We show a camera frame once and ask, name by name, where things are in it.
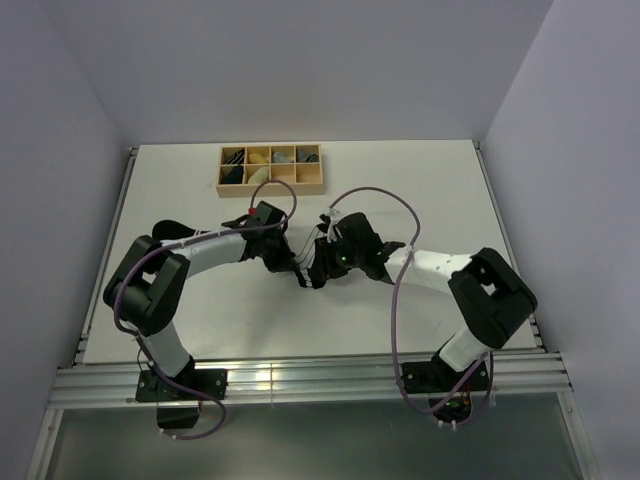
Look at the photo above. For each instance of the wooden compartment box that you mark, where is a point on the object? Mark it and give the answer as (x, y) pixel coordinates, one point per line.
(306, 179)

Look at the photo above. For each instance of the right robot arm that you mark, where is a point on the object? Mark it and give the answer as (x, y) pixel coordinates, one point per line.
(492, 299)

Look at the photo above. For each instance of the dark grey rolled socks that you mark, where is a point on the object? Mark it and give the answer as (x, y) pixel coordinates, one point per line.
(305, 156)

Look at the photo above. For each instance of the black striped rolled socks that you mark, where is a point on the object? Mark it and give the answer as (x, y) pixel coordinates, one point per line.
(235, 158)

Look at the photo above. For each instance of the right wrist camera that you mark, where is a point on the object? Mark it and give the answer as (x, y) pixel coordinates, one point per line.
(358, 233)

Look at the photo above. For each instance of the dark teal rolled socks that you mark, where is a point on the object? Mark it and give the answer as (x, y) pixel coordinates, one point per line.
(234, 176)

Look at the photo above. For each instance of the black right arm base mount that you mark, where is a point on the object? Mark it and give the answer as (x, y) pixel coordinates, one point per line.
(429, 377)

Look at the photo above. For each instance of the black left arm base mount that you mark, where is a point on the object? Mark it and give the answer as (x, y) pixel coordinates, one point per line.
(202, 384)

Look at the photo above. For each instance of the cream rolled socks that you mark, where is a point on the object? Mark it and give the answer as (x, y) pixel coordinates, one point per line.
(259, 176)

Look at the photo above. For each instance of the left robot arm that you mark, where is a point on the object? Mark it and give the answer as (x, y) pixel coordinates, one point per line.
(146, 288)

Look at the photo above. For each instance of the white black-striped sock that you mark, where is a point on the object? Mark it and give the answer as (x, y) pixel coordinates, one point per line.
(306, 257)

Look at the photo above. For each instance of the grey yellow rolled socks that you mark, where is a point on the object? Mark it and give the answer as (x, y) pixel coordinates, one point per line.
(280, 157)

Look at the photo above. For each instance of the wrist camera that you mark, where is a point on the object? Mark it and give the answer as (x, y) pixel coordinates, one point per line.
(358, 233)
(264, 214)

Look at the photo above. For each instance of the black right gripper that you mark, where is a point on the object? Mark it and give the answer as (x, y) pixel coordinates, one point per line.
(323, 267)

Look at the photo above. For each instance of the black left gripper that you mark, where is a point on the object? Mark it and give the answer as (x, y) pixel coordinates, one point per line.
(285, 262)

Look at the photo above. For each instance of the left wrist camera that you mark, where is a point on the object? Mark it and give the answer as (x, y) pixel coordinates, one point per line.
(264, 214)

